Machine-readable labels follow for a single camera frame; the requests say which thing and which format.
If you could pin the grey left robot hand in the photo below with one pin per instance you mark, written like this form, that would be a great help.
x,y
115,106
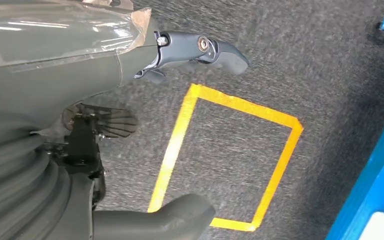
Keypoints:
x,y
46,66

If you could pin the blue metal shelf rack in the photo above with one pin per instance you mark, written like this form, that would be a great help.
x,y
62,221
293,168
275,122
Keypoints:
x,y
377,172

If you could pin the ribbed grey left arm sleeve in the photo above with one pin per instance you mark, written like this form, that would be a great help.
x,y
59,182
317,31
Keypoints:
x,y
13,192

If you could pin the yellow floor tape square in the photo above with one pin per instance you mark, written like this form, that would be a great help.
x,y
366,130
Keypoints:
x,y
175,145

